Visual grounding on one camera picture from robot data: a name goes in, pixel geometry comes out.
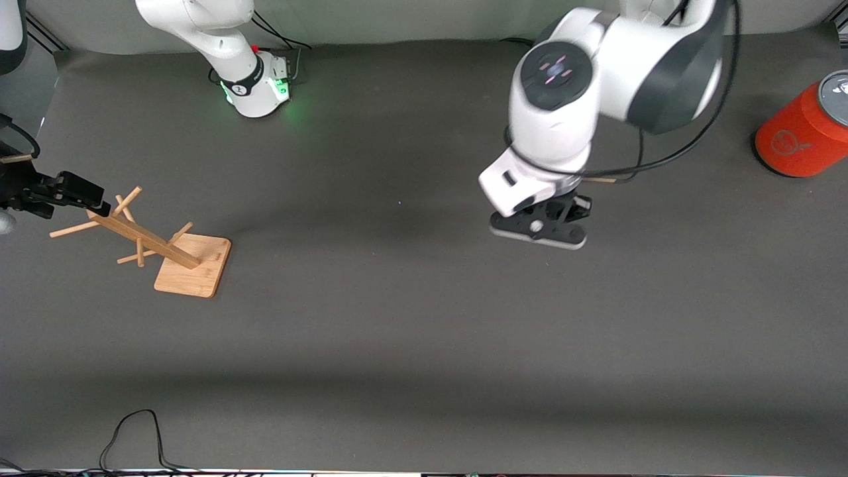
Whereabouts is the wooden cup rack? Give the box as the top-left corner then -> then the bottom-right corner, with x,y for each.
50,186 -> 233,299

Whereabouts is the dark grey table cover sheet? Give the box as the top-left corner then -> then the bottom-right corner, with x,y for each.
0,26 -> 848,474

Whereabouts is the orange can with grey lid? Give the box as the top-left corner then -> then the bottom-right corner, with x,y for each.
755,70 -> 848,178

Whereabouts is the metal frame rail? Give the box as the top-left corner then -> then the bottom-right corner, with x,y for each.
25,13 -> 67,52

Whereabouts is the black looped cable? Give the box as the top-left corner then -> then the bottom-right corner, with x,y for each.
99,409 -> 199,474

